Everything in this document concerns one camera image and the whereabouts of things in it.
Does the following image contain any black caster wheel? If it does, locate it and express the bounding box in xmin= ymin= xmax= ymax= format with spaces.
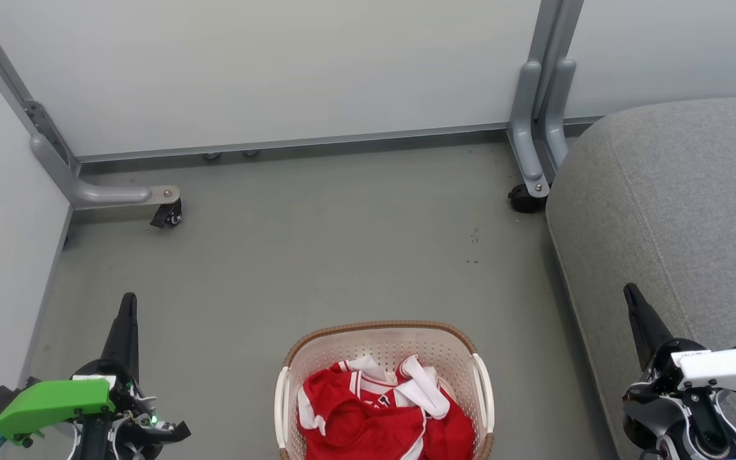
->
xmin=149 ymin=198 xmax=184 ymax=229
xmin=507 ymin=183 xmax=551 ymax=214

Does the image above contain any grey double partition post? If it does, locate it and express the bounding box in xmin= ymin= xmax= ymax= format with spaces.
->
xmin=507 ymin=0 xmax=586 ymax=199

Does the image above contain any grey partition frame with casters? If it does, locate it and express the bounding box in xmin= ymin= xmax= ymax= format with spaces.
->
xmin=0 ymin=0 xmax=181 ymax=211

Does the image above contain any white perforated laundry basket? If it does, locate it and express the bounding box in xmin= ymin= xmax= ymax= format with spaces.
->
xmin=273 ymin=321 xmax=495 ymax=460

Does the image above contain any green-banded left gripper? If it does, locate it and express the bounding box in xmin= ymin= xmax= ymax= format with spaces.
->
xmin=0 ymin=293 xmax=191 ymax=460

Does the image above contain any red and white garment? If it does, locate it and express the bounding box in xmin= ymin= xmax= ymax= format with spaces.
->
xmin=296 ymin=355 xmax=476 ymax=460

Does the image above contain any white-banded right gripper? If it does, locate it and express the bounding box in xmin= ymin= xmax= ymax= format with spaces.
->
xmin=622 ymin=283 xmax=736 ymax=460

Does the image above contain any grey fabric sofa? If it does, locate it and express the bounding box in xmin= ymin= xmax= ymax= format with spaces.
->
xmin=546 ymin=96 xmax=736 ymax=460

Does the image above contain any grey partition bottom rail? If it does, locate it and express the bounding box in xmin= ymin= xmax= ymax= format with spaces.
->
xmin=76 ymin=115 xmax=605 ymax=164

